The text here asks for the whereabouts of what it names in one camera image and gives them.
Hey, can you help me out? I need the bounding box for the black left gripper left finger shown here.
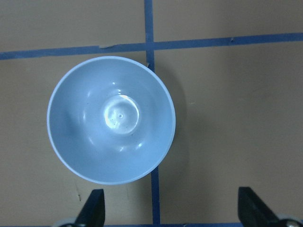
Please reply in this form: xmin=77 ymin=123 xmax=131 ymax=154
xmin=74 ymin=189 xmax=105 ymax=227

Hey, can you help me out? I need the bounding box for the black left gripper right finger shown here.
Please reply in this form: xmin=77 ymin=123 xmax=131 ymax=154
xmin=238 ymin=187 xmax=284 ymax=227

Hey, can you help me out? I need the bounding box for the blue bowl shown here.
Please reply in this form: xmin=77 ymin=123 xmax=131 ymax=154
xmin=47 ymin=56 xmax=176 ymax=185

